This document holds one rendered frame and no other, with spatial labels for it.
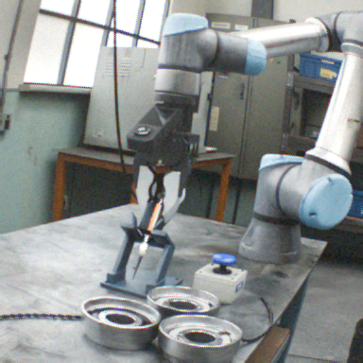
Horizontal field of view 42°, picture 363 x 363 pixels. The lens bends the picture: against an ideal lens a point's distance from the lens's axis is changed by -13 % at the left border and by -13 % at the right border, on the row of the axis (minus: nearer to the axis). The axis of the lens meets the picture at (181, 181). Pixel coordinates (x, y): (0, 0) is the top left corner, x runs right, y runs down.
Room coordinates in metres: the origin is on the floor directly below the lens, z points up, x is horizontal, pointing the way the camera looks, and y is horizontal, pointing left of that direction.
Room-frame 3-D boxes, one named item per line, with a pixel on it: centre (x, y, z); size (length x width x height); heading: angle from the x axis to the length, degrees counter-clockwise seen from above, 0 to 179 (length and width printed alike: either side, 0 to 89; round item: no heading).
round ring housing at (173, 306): (0.70, -0.03, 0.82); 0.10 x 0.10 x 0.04
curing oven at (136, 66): (3.27, 0.21, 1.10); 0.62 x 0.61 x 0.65; 158
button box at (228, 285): (0.85, -0.09, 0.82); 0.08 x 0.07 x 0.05; 158
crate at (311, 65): (4.15, -1.12, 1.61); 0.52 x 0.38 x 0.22; 71
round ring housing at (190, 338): (0.59, -0.05, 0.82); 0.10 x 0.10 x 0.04
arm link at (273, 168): (1.14, -0.23, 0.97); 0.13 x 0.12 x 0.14; 24
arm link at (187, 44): (0.90, 0.03, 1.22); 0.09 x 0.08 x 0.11; 114
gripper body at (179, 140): (0.90, 0.03, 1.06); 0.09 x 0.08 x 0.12; 161
